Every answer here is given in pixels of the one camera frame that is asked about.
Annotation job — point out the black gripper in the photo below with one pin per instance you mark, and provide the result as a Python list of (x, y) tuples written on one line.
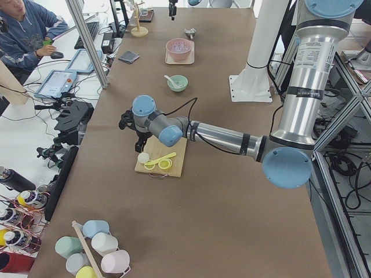
[(173, 6), (142, 135)]

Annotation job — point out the white ceramic spoon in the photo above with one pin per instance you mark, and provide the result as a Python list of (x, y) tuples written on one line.
[(175, 85)]

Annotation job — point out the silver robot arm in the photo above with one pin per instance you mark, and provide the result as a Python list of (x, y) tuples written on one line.
[(285, 153), (220, 4)]

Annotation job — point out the metal ice scoop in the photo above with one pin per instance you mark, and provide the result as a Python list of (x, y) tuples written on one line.
[(190, 33)]

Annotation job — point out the pink bowl of ice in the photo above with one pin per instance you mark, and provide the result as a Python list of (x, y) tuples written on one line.
[(179, 49)]

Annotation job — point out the mint green bowl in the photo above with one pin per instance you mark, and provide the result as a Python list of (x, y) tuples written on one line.
[(176, 79)]

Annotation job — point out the white onion half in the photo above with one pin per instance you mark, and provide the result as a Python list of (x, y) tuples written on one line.
[(143, 157)]

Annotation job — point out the bamboo cutting board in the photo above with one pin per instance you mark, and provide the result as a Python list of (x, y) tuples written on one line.
[(156, 149)]

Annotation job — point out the lemon slice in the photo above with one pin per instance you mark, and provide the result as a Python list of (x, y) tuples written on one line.
[(150, 166), (165, 164)]

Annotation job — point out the wooden mug tree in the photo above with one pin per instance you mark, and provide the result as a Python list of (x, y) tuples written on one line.
[(138, 30)]

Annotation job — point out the cream plastic tray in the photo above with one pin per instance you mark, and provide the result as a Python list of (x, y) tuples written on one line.
[(188, 61)]

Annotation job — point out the grey folded cloth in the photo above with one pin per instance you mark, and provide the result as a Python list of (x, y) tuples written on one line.
[(129, 57)]

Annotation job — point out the blue plastic cup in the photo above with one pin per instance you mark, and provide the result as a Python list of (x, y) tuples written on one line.
[(92, 227)]

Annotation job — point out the upper teach pendant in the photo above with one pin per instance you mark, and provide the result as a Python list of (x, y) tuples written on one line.
[(56, 83)]

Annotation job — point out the white plastic cup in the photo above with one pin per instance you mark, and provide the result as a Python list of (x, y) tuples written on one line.
[(104, 243)]

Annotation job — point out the pink plastic cup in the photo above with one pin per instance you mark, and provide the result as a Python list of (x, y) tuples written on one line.
[(116, 262)]

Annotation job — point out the yellow sauce bottle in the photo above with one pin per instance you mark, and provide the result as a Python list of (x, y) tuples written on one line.
[(34, 199)]

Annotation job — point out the black computer mouse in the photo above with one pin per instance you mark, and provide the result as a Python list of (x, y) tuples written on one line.
[(56, 55)]

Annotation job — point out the green plastic cup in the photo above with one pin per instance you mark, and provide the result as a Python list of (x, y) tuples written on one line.
[(67, 246)]

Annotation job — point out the grey plastic cup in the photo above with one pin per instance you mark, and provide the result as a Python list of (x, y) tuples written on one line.
[(75, 262)]

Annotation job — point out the yellow plastic cup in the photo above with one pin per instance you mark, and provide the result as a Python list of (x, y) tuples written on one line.
[(86, 272)]

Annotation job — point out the seated person in hoodie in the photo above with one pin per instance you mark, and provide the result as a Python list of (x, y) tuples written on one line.
[(31, 27)]

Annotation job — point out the aluminium frame post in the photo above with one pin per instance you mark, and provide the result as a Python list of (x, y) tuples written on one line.
[(77, 16)]

